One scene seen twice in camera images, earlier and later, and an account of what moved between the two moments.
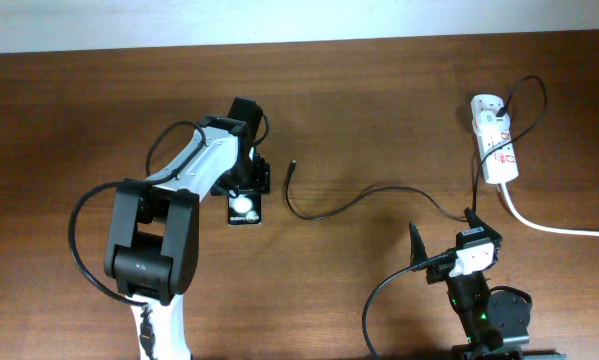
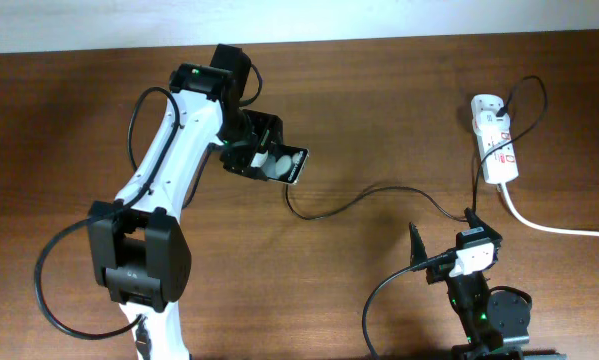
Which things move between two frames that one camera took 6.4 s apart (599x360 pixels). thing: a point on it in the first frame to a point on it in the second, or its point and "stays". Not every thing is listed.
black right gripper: [475, 223] stays
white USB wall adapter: [490, 124] stays
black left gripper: [261, 181] to [239, 161]
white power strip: [497, 153] stays
